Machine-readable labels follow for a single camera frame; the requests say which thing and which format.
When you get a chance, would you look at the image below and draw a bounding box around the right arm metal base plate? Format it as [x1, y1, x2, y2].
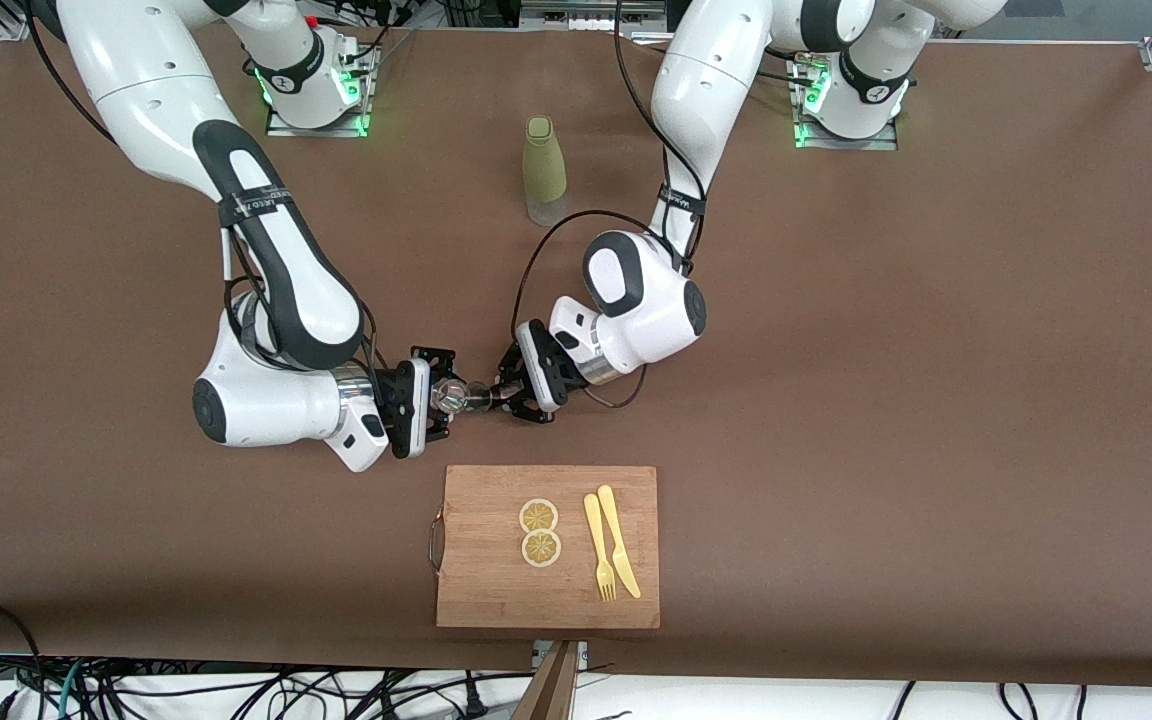
[266, 45, 373, 138]

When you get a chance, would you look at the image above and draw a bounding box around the wooden cutting board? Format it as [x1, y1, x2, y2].
[427, 465, 661, 630]

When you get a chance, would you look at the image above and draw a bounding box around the yellow plastic knife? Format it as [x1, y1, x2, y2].
[597, 484, 642, 600]

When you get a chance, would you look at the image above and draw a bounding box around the small metal bracket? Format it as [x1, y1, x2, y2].
[533, 640, 589, 673]

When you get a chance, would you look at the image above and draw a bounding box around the green sleeved glass bottle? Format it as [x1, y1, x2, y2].
[522, 116, 569, 227]

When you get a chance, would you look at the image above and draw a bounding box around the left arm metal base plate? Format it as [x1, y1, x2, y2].
[794, 55, 899, 151]

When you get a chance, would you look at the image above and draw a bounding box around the grey power strip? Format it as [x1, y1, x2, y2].
[521, 0, 667, 31]

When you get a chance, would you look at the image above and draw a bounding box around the brown table cover sheet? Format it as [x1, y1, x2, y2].
[0, 18, 1152, 689]

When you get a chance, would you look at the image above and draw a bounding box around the yellow plastic fork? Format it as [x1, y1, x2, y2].
[583, 493, 618, 603]

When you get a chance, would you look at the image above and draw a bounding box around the wooden post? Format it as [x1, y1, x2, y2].
[511, 640, 582, 720]

